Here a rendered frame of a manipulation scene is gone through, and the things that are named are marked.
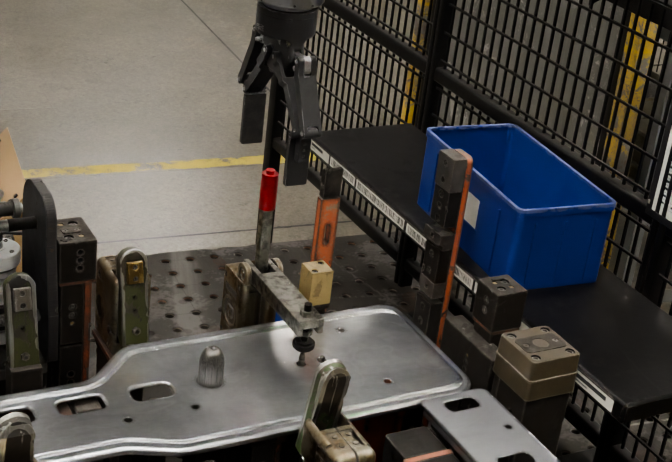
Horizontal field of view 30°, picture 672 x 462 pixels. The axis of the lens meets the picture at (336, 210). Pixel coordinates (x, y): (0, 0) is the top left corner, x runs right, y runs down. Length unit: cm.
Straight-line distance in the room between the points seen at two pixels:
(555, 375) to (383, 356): 22
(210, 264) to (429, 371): 91
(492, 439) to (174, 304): 94
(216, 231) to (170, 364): 257
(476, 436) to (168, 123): 358
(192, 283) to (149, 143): 242
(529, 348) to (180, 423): 45
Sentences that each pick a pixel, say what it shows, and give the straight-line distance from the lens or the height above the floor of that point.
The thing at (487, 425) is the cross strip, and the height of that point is 100.
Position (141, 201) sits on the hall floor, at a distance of 433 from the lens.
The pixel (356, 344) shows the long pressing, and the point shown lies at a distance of 168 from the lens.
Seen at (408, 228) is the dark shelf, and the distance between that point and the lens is 198.
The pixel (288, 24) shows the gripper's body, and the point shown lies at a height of 142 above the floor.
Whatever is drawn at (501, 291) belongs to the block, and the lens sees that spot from 170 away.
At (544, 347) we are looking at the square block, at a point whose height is 106.
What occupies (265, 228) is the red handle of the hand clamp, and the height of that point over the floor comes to 113.
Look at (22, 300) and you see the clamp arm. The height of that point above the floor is 108.
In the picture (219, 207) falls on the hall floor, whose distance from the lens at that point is 432.
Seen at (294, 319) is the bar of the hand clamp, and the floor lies 107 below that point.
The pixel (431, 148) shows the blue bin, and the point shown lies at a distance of 197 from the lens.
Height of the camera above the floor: 187
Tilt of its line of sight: 25 degrees down
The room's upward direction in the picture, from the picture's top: 7 degrees clockwise
